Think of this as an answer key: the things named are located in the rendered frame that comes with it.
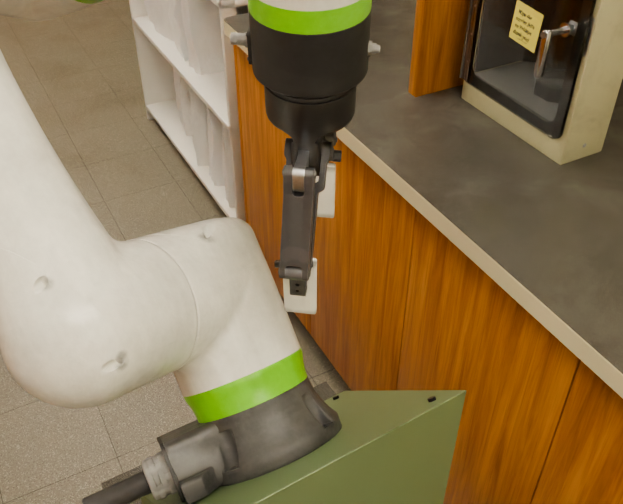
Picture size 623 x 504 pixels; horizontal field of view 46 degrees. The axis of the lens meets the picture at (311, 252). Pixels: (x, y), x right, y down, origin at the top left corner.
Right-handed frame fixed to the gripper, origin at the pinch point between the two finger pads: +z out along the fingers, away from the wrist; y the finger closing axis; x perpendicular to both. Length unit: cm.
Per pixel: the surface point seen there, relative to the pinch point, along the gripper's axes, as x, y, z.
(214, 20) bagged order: -62, -185, 74
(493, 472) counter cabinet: 33, -27, 85
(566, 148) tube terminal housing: 40, -69, 34
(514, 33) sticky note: 28, -84, 19
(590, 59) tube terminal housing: 40, -71, 16
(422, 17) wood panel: 10, -95, 22
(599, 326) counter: 40, -24, 34
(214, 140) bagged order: -62, -166, 113
